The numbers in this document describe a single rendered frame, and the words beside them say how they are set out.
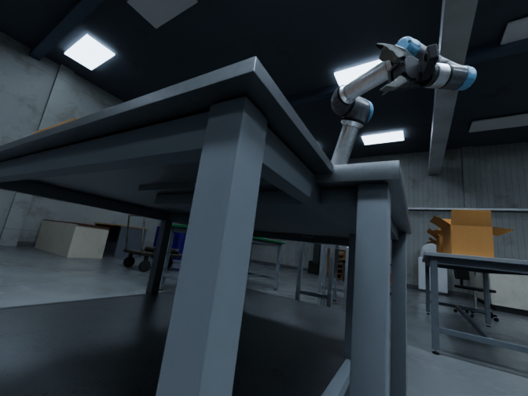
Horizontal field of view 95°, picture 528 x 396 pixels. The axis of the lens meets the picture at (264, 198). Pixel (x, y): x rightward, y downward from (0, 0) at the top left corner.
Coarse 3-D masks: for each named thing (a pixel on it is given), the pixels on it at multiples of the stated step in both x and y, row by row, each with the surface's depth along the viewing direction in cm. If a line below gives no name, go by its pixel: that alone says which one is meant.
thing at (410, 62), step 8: (408, 56) 75; (400, 64) 76; (408, 64) 75; (416, 64) 75; (392, 72) 81; (400, 72) 77; (408, 72) 75; (416, 72) 75; (432, 72) 77; (392, 80) 81; (416, 80) 80; (424, 80) 80; (432, 80) 77; (400, 88) 82; (416, 88) 84
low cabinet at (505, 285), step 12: (480, 276) 585; (492, 276) 506; (504, 276) 496; (516, 276) 488; (492, 288) 502; (504, 288) 492; (516, 288) 484; (480, 300) 618; (492, 300) 498; (504, 300) 488; (516, 300) 480; (504, 312) 486; (516, 312) 478
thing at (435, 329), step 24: (432, 264) 203; (456, 264) 195; (480, 264) 188; (504, 264) 181; (432, 288) 199; (432, 312) 195; (480, 312) 329; (432, 336) 192; (456, 336) 185; (480, 336) 179
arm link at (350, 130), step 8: (352, 104) 117; (360, 104) 118; (368, 104) 120; (352, 112) 120; (360, 112) 120; (368, 112) 121; (344, 120) 123; (352, 120) 121; (360, 120) 121; (368, 120) 125; (344, 128) 124; (352, 128) 122; (344, 136) 124; (352, 136) 123; (336, 144) 128; (344, 144) 124; (352, 144) 125; (336, 152) 126; (344, 152) 125; (336, 160) 126; (344, 160) 125
